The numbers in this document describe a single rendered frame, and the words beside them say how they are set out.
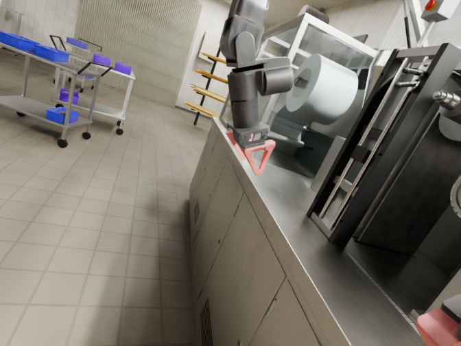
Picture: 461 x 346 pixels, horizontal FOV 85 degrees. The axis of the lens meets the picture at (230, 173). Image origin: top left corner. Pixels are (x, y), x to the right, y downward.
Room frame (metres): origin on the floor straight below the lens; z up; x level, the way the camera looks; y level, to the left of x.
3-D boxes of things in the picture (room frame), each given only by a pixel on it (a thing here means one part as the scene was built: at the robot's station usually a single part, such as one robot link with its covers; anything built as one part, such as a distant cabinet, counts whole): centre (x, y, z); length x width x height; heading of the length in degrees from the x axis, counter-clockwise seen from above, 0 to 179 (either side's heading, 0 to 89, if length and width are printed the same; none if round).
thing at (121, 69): (3.54, 2.28, 0.50); 1.08 x 0.62 x 1.00; 114
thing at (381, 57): (1.15, -0.43, 1.50); 0.14 x 0.14 x 0.06
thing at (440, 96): (0.64, -0.39, 1.33); 0.06 x 0.03 x 0.03; 107
